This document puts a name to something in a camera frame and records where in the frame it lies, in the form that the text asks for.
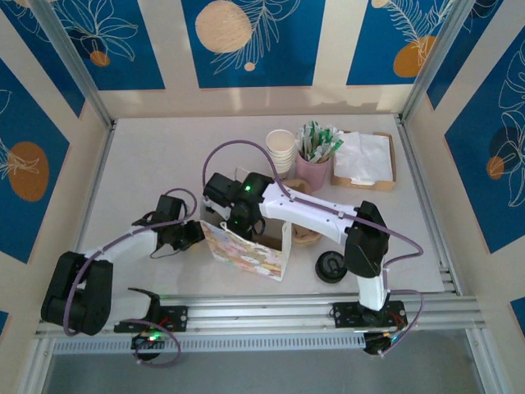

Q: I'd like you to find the white patterned paper bag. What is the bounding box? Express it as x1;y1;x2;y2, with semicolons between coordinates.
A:
199;166;293;283

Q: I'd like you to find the pink cup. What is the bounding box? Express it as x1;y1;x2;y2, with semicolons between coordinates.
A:
294;153;330;192

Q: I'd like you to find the stack of paper cups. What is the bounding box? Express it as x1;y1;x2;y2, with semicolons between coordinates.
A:
265;129;297;181

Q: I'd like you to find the black base electronics box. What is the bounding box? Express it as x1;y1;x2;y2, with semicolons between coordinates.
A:
363;331;397;357
130;331;165;363

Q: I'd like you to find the white paper napkin stack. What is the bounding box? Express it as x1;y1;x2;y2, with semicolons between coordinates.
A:
334;131;390;185

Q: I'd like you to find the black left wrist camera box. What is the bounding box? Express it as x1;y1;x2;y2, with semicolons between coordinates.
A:
157;195;185;225

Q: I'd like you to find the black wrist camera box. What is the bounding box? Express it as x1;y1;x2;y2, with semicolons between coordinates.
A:
157;195;185;225
203;172;238;206

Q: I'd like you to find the thin black cable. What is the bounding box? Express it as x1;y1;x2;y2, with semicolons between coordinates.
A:
149;241;178;259

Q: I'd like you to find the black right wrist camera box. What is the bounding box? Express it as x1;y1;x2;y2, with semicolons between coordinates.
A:
203;172;238;206

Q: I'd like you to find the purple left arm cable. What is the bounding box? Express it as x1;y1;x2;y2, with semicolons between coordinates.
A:
63;187;198;368

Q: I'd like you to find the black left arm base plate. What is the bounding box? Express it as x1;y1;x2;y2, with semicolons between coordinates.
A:
114;305;189;334

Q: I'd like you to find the aluminium table side rail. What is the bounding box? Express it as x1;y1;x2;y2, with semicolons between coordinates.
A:
65;122;118;296
394;116;460;293

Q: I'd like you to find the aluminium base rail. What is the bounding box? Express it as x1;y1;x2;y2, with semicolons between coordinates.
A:
36;291;482;334

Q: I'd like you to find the slotted white cable duct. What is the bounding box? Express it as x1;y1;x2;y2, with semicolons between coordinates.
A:
52;332;367;355

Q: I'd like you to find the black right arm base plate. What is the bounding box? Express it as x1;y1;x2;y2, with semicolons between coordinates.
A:
331;300;409;329

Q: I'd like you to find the aluminium frame post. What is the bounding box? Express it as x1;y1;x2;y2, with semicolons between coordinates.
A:
399;0;479;122
30;0;116;129

